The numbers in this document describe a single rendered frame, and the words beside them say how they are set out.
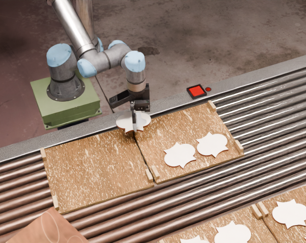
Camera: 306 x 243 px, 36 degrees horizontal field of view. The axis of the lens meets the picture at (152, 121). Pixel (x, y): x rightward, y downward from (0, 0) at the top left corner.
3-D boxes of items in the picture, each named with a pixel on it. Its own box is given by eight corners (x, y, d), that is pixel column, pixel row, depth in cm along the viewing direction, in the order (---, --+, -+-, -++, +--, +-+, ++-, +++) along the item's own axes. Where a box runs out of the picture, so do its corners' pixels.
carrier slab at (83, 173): (40, 152, 209) (40, 150, 208) (128, 128, 218) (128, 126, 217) (56, 216, 186) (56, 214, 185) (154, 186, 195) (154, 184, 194)
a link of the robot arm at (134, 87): (126, 85, 182) (126, 71, 188) (127, 94, 185) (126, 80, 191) (146, 84, 182) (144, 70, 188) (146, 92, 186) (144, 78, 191)
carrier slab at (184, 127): (129, 127, 218) (129, 125, 217) (209, 104, 228) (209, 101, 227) (156, 184, 195) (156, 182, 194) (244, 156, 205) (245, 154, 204)
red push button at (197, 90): (188, 90, 235) (188, 88, 234) (199, 87, 237) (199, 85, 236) (193, 98, 231) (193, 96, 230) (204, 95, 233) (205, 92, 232)
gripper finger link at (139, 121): (147, 133, 196) (146, 112, 193) (133, 134, 196) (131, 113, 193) (147, 130, 199) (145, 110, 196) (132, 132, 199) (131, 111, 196)
